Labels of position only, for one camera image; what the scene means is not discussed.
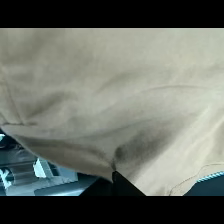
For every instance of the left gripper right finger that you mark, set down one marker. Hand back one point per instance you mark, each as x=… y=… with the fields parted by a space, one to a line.
x=125 y=188

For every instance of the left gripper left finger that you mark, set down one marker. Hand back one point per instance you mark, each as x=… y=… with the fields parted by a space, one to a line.
x=105 y=190

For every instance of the tan T-shirt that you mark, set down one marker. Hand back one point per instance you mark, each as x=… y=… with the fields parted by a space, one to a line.
x=110 y=93

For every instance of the silver frame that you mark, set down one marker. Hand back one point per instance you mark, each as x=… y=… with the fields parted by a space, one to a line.
x=23 y=173

